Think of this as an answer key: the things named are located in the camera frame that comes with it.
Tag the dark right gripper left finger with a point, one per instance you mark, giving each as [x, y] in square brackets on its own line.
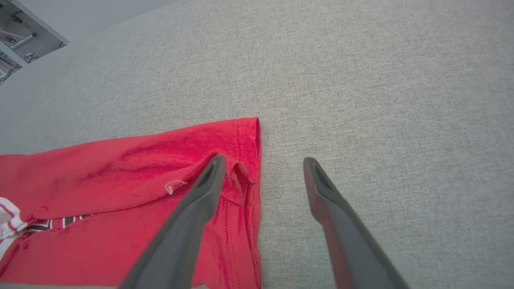
[180, 241]

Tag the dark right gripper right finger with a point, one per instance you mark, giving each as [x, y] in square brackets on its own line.
[353, 249]

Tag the red sports jersey garment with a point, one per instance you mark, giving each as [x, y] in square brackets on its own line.
[120, 168]

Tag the grey fabric sofa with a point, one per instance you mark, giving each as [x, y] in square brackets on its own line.
[361, 80]

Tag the white metal frame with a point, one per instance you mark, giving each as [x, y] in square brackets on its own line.
[24, 28]

